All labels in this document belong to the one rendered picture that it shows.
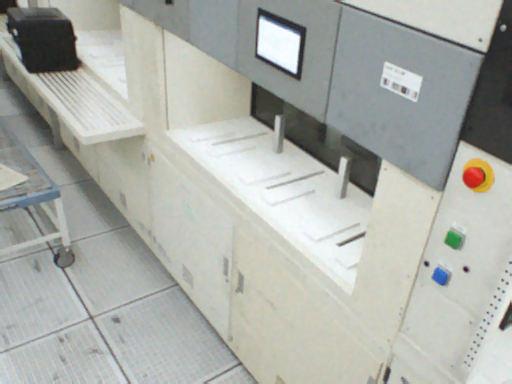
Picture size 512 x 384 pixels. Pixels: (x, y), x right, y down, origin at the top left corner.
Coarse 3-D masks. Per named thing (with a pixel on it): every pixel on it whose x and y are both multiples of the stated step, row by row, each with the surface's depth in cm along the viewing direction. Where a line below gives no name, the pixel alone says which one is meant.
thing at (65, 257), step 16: (0, 128) 262; (0, 144) 249; (16, 144) 250; (0, 160) 236; (16, 160) 238; (32, 160) 237; (32, 176) 228; (48, 176) 230; (32, 192) 260; (48, 192) 219; (0, 208) 208; (16, 208) 213; (48, 208) 250; (64, 224) 233; (32, 240) 228; (64, 240) 238; (64, 256) 241
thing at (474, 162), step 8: (504, 88) 82; (504, 96) 82; (504, 104) 83; (472, 160) 91; (480, 160) 90; (464, 168) 93; (488, 168) 89; (488, 176) 89; (488, 184) 90; (480, 192) 92; (456, 224) 98; (464, 232) 97; (464, 240) 98; (440, 264) 104; (448, 280) 104; (488, 312) 97; (480, 328) 100
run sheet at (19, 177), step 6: (0, 162) 234; (0, 168) 230; (6, 168) 230; (12, 168) 231; (0, 174) 226; (6, 174) 226; (12, 174) 227; (18, 174) 228; (24, 174) 228; (0, 180) 222; (6, 180) 222; (12, 180) 223; (18, 180) 224; (24, 180) 224; (0, 186) 218; (6, 186) 219; (12, 186) 219
